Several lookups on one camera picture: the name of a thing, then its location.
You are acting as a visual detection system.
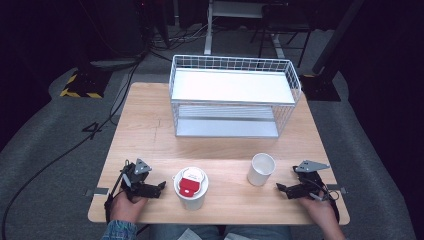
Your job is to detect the grey tape piece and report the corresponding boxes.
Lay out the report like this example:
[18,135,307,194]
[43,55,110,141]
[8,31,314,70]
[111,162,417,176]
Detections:
[326,183,348,195]
[84,187,110,197]

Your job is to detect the black slanted pole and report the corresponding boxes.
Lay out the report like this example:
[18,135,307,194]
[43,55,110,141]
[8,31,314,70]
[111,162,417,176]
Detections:
[311,0,366,76]

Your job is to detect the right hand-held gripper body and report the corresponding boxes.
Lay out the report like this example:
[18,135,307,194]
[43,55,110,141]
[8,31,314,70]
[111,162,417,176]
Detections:
[289,160,331,201]

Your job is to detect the white paper cup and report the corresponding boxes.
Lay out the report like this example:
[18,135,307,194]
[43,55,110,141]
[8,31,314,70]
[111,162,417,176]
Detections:
[246,152,277,187]

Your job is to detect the hand-held gripper cable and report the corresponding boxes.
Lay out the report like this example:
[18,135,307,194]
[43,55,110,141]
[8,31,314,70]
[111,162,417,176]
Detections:
[308,178,341,224]
[103,159,132,224]

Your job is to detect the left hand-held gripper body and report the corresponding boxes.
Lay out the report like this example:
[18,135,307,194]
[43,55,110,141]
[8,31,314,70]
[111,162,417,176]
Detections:
[119,158,160,202]

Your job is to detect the bundle of floor cables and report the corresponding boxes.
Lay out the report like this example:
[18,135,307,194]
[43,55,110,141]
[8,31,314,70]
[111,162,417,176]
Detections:
[146,21,214,56]

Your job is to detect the left hand-held gripper cable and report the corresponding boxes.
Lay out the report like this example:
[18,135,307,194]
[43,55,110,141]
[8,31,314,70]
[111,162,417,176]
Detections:
[103,159,132,224]

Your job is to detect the right hand-held gripper cable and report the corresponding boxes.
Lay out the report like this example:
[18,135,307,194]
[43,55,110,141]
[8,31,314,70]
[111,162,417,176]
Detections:
[308,178,341,224]

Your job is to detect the yellow-black striped stand base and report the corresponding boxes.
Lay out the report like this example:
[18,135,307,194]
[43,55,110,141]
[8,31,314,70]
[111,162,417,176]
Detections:
[59,67,113,100]

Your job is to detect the long black floor cable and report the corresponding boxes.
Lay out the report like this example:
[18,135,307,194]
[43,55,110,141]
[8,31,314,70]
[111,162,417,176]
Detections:
[0,59,144,240]

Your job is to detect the white cup with red lid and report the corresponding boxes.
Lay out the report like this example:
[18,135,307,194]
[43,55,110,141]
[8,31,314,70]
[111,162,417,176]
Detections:
[172,166,210,212]

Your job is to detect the person's right hand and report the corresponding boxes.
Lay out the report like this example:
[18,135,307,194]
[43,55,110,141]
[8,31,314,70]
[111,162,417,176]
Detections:
[297,194,338,231]

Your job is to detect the person's legs in jeans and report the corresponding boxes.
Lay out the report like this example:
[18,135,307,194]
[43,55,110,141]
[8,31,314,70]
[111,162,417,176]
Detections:
[148,224,294,240]

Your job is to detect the black stand base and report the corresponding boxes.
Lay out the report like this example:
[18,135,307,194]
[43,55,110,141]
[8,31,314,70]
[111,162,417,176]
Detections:
[299,73,343,103]

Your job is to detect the person's left hand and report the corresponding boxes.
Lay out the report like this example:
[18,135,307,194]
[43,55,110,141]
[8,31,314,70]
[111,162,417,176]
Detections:
[108,191,148,225]

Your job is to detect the black metal chair frame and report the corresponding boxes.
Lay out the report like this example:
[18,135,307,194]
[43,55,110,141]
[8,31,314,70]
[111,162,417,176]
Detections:
[249,2,315,69]

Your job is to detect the white desk frame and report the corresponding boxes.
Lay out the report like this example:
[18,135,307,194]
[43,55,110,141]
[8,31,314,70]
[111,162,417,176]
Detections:
[203,0,287,60]

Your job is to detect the white wire shelf rack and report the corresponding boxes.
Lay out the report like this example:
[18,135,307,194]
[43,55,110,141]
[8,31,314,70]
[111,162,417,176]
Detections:
[168,54,303,139]

